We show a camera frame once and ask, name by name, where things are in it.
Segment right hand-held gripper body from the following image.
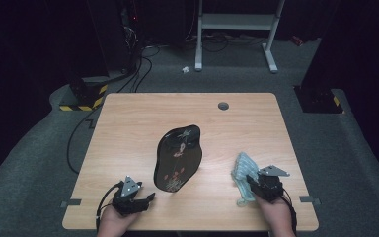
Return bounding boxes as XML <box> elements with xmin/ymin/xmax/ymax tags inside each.
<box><xmin>250</xmin><ymin>164</ymin><xmax>291</xmax><ymax>203</ymax></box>

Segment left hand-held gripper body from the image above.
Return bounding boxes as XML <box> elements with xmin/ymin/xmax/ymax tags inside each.
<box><xmin>112</xmin><ymin>175</ymin><xmax>150</xmax><ymax>217</ymax></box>

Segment light blue cleaning cloth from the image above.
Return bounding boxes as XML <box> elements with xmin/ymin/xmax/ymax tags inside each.
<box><xmin>231</xmin><ymin>151</ymin><xmax>261</xmax><ymax>207</ymax></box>

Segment black oval mirror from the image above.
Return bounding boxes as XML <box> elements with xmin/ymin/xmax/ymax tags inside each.
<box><xmin>153</xmin><ymin>123</ymin><xmax>203</xmax><ymax>194</ymax></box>

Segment person's left hand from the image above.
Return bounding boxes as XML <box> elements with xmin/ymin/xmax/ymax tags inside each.
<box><xmin>96</xmin><ymin>204</ymin><xmax>140</xmax><ymax>237</ymax></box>

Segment person's right hand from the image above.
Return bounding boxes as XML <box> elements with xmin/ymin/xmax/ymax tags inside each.
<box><xmin>254</xmin><ymin>193</ymin><xmax>298</xmax><ymax>237</ymax></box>

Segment grey tape tab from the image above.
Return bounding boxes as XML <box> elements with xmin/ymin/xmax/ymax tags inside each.
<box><xmin>299</xmin><ymin>195</ymin><xmax>322</xmax><ymax>205</ymax></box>
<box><xmin>60</xmin><ymin>198</ymin><xmax>83</xmax><ymax>209</ymax></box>

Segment black yellow striped base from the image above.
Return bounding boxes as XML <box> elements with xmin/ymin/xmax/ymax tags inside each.
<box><xmin>294</xmin><ymin>85</ymin><xmax>345</xmax><ymax>115</ymax></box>
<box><xmin>58</xmin><ymin>76</ymin><xmax>109</xmax><ymax>113</ymax></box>

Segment left hand-held gripper cable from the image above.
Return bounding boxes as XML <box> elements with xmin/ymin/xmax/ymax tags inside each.
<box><xmin>95</xmin><ymin>182</ymin><xmax>122</xmax><ymax>232</ymax></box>

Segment hand-held gripper cable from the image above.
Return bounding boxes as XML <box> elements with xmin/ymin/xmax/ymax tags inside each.
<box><xmin>280</xmin><ymin>187</ymin><xmax>298</xmax><ymax>237</ymax></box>
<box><xmin>95</xmin><ymin>182</ymin><xmax>122</xmax><ymax>232</ymax></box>

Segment right hand-held gripper cable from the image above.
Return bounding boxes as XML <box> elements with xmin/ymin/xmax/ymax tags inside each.
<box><xmin>280</xmin><ymin>187</ymin><xmax>298</xmax><ymax>237</ymax></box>

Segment black floor cable bundle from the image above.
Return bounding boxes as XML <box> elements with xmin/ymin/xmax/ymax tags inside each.
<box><xmin>116</xmin><ymin>44</ymin><xmax>162</xmax><ymax>94</ymax></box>

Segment black cables under stand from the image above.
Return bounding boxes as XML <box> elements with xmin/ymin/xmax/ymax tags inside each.
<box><xmin>184</xmin><ymin>31</ymin><xmax>267</xmax><ymax>53</ymax></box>

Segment white metal stand frame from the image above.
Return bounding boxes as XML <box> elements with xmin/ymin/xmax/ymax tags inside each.
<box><xmin>194</xmin><ymin>0</ymin><xmax>286</xmax><ymax>74</ymax></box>

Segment black equipment rack with wires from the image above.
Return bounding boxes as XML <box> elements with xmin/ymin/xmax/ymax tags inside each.
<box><xmin>88</xmin><ymin>0</ymin><xmax>146</xmax><ymax>75</ymax></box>

